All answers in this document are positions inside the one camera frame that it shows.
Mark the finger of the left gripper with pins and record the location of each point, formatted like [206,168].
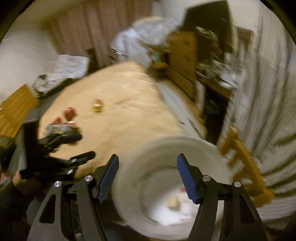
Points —
[53,141]
[71,165]

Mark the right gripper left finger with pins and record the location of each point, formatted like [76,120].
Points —
[55,219]

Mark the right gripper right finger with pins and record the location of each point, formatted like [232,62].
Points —
[240,219]

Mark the left hand thumb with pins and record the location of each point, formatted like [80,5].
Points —
[17,180]

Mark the red carton box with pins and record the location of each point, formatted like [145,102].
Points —
[57,121]

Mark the red apple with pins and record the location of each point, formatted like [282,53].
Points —
[69,113]

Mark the wooden headboard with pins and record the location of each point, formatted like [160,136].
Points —
[14,110]

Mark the wooden chair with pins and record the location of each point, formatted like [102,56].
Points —
[260,194]

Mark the yellow plastic wrapper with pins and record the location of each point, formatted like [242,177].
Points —
[97,106]

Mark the white pink medicine box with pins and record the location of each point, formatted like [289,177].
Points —
[177,207]

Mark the left white plastic sheet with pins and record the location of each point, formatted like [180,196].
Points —
[65,67]

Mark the orange bed blanket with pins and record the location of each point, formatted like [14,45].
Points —
[137,109]

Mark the white plastic bucket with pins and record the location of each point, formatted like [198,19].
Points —
[148,172]

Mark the striped cloth cover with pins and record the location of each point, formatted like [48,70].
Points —
[263,109]

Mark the wooden chest of drawers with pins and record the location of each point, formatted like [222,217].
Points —
[182,61]

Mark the black television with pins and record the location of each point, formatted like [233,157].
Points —
[214,16]

